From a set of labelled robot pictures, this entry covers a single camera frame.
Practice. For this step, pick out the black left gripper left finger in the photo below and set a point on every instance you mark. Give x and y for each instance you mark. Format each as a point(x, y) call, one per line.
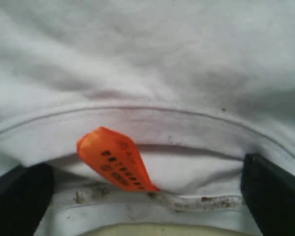
point(25, 194)

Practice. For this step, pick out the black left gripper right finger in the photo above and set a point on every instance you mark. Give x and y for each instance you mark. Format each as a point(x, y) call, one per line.
point(269, 193)

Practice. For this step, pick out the white t-shirt red lettering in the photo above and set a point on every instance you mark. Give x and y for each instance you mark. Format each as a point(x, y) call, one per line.
point(196, 84)

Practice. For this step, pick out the orange shirt neck label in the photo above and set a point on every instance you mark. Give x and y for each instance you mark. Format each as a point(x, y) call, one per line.
point(116, 158)

